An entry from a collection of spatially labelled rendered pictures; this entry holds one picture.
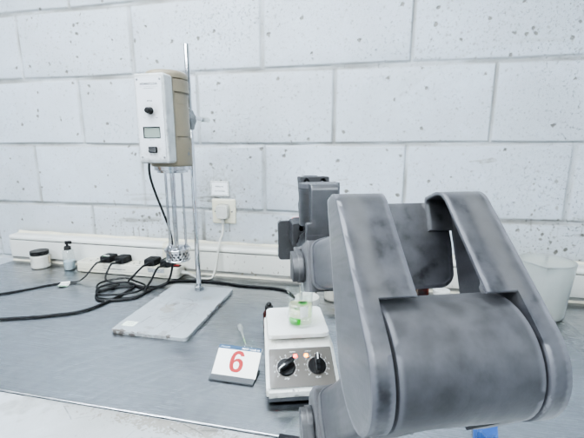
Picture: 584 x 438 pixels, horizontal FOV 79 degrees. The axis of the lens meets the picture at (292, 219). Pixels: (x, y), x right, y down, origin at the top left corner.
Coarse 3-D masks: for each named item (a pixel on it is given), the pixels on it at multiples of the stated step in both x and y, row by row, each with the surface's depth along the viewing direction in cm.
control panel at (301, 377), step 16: (272, 352) 66; (288, 352) 66; (304, 352) 66; (320, 352) 66; (272, 368) 63; (304, 368) 64; (272, 384) 61; (288, 384) 61; (304, 384) 62; (320, 384) 62
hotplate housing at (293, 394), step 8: (264, 320) 78; (264, 328) 74; (264, 336) 72; (328, 336) 71; (264, 344) 71; (272, 344) 67; (280, 344) 67; (288, 344) 67; (296, 344) 68; (304, 344) 68; (312, 344) 68; (320, 344) 68; (328, 344) 68; (336, 368) 64; (336, 376) 63; (272, 392) 61; (280, 392) 61; (288, 392) 61; (296, 392) 61; (304, 392) 61; (272, 400) 61; (280, 400) 61; (288, 400) 62; (296, 400) 62; (304, 400) 62
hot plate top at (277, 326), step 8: (272, 312) 76; (280, 312) 76; (320, 312) 76; (272, 320) 73; (280, 320) 73; (320, 320) 73; (272, 328) 69; (280, 328) 69; (288, 328) 69; (296, 328) 69; (304, 328) 69; (312, 328) 69; (320, 328) 69; (272, 336) 67; (280, 336) 67; (288, 336) 67; (296, 336) 67; (304, 336) 68; (312, 336) 68; (320, 336) 68
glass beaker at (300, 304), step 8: (288, 288) 72; (296, 288) 73; (288, 296) 70; (296, 296) 68; (304, 296) 68; (312, 296) 70; (288, 304) 70; (296, 304) 68; (304, 304) 69; (312, 304) 70; (288, 312) 71; (296, 312) 69; (304, 312) 69; (312, 312) 71; (288, 320) 71; (296, 320) 69; (304, 320) 69; (312, 320) 71
